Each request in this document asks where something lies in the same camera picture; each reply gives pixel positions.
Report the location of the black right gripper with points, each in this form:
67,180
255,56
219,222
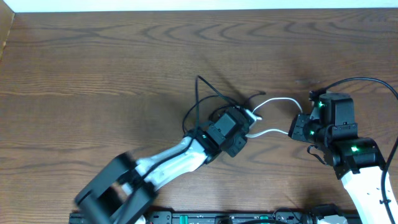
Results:
296,132

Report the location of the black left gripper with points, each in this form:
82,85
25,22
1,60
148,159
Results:
233,153

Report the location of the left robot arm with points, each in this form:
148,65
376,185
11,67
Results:
124,189

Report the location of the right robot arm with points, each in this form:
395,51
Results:
358,162

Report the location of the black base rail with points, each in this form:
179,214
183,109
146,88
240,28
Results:
327,213

